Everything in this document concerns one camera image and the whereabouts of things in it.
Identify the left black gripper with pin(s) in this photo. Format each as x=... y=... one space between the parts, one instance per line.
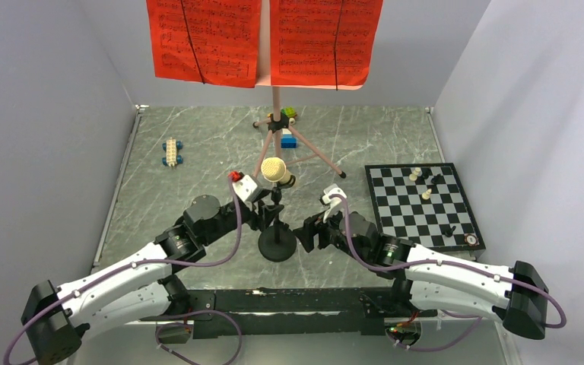
x=266 y=213

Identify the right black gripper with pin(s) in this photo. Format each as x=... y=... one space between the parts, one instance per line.
x=312 y=226

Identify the black microphone stand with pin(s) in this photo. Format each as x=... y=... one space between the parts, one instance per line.
x=277 y=242

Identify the cream toy microphone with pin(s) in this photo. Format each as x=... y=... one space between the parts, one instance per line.
x=275 y=170

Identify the pink music stand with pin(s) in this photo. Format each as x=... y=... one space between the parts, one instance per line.
x=277 y=121

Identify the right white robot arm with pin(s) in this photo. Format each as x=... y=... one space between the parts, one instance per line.
x=423 y=279

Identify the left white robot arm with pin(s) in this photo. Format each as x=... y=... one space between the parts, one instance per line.
x=57 y=319

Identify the blue white toy brick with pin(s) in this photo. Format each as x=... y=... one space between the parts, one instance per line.
x=288 y=140

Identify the black chessboard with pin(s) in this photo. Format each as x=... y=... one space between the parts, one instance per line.
x=400 y=211

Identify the cream chess pawn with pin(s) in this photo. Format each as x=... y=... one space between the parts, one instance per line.
x=427 y=194

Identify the colourful brick toy car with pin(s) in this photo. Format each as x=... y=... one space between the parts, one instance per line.
x=288 y=117

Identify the cream blue toy car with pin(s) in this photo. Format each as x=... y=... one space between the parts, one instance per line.
x=172 y=157

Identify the black chess piece front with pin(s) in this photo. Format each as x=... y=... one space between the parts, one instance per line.
x=449 y=231

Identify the black chess piece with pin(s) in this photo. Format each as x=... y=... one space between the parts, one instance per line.
x=449 y=231
x=432 y=176

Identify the black chess piece back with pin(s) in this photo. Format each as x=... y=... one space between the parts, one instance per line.
x=432 y=176

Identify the brown poker chip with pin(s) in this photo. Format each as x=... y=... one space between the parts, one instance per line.
x=471 y=239

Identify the left red sheet music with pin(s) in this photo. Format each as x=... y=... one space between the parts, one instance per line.
x=209 y=42

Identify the red sheet music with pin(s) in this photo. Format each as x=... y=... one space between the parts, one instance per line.
x=325 y=43
x=209 y=42

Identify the right red sheet music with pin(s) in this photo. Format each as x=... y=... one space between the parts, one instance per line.
x=325 y=43

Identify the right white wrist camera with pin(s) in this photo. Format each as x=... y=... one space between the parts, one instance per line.
x=332 y=199

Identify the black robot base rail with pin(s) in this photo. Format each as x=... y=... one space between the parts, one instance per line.
x=265 y=311

